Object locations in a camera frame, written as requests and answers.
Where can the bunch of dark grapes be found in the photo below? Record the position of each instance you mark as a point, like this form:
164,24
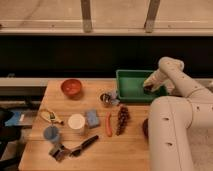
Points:
123,117

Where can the yellow banana toy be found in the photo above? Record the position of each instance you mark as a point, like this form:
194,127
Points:
50,117

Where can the blue plastic cup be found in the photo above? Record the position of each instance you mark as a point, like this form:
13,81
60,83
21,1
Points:
52,134

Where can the red bowl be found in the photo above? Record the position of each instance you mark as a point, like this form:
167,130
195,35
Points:
71,88

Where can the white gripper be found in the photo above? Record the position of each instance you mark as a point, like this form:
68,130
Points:
156,79

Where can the red sausage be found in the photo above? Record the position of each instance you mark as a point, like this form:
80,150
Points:
108,128

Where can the black handled tool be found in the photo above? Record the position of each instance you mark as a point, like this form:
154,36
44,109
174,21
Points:
78,150

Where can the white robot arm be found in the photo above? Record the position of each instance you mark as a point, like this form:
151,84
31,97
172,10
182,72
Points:
170,117

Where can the green plastic tray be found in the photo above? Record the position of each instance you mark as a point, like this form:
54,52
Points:
130,86

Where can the white cup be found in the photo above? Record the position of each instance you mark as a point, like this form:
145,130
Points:
77,123

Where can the small metal cup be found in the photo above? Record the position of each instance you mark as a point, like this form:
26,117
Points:
106,99

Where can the dark eraser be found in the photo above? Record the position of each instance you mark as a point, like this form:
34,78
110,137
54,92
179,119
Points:
148,88

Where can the blue sponge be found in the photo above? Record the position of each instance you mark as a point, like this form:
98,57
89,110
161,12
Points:
92,118

